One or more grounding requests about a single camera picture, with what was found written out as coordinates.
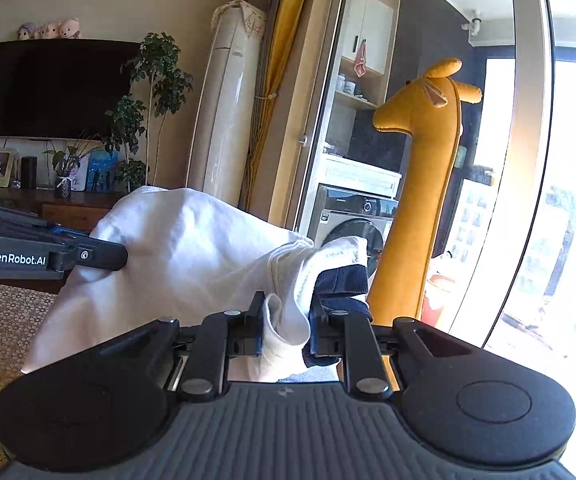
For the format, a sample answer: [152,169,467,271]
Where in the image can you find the yellow curtain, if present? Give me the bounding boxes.
[239,0,305,210]

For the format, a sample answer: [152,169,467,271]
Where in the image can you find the blue painting canvas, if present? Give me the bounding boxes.
[86,148,118,194]

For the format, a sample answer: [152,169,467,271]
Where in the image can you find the washing machine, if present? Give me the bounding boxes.
[307,184,399,278]

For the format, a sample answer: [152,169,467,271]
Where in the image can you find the small potted green plant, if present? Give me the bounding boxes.
[44,140,98,200]

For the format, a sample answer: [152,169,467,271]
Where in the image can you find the white planter with tree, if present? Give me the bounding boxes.
[100,32,193,193]

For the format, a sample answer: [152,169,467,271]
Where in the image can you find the white t-shirt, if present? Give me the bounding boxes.
[22,186,370,382]

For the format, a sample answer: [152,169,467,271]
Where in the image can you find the black cylinder speaker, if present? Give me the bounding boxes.
[20,156,38,190]

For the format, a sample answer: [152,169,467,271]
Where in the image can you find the black television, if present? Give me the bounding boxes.
[0,39,139,139]

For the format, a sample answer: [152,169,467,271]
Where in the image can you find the wooden TV cabinet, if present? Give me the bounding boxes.
[0,188,123,233]

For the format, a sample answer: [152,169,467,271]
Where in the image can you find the white tower air conditioner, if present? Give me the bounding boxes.
[186,0,266,206]

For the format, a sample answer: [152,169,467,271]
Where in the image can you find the yellow giraffe plush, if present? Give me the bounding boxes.
[366,56,484,328]

